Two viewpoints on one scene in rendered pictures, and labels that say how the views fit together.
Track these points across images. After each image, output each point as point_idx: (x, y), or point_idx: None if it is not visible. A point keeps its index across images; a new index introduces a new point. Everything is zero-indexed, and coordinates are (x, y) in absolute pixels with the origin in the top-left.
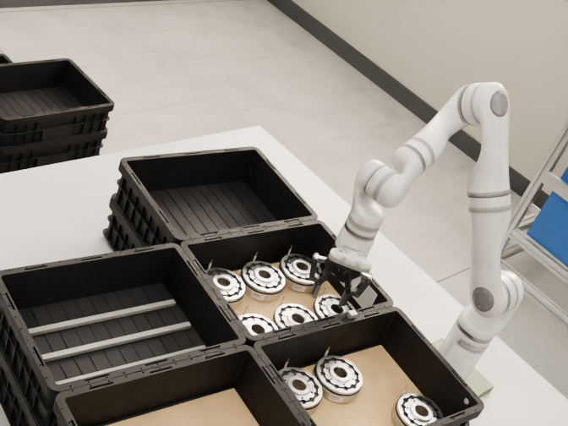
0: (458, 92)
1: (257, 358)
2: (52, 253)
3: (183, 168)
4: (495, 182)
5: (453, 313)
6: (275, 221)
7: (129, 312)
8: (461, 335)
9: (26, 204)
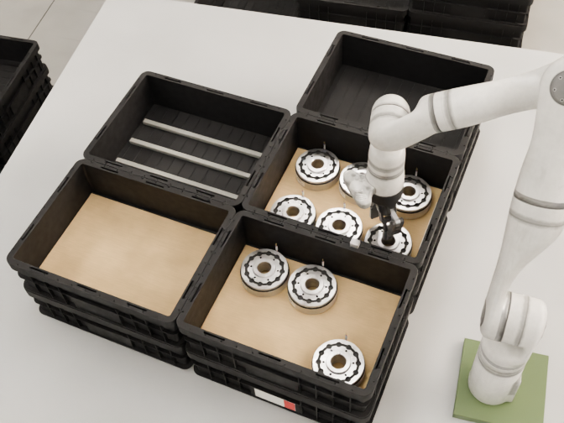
0: None
1: (227, 221)
2: (286, 92)
3: (405, 61)
4: (530, 184)
5: None
6: None
7: (229, 147)
8: (480, 342)
9: (314, 49)
